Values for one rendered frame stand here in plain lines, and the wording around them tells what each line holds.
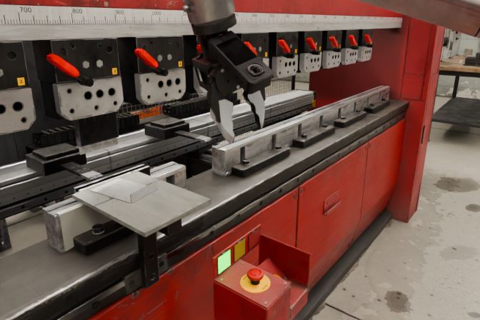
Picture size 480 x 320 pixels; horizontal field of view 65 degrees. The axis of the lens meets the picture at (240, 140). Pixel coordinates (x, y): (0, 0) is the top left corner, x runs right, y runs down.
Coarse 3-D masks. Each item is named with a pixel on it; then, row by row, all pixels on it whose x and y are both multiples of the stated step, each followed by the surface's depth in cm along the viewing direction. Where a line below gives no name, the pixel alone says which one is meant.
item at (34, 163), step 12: (60, 144) 109; (36, 156) 102; (48, 156) 100; (60, 156) 102; (72, 156) 104; (84, 156) 107; (36, 168) 101; (48, 168) 99; (60, 168) 102; (72, 168) 99; (84, 168) 99
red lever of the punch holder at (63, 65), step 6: (54, 54) 70; (48, 60) 71; (54, 60) 70; (60, 60) 71; (60, 66) 72; (66, 66) 72; (72, 66) 74; (66, 72) 73; (72, 72) 74; (78, 72) 74; (78, 78) 75; (84, 78) 76; (90, 78) 76; (84, 84) 76; (90, 84) 76
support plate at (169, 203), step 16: (128, 176) 95; (144, 176) 95; (80, 192) 86; (160, 192) 86; (176, 192) 86; (192, 192) 86; (96, 208) 79; (112, 208) 79; (128, 208) 79; (144, 208) 79; (160, 208) 79; (176, 208) 79; (192, 208) 79; (128, 224) 73; (144, 224) 72; (160, 224) 72
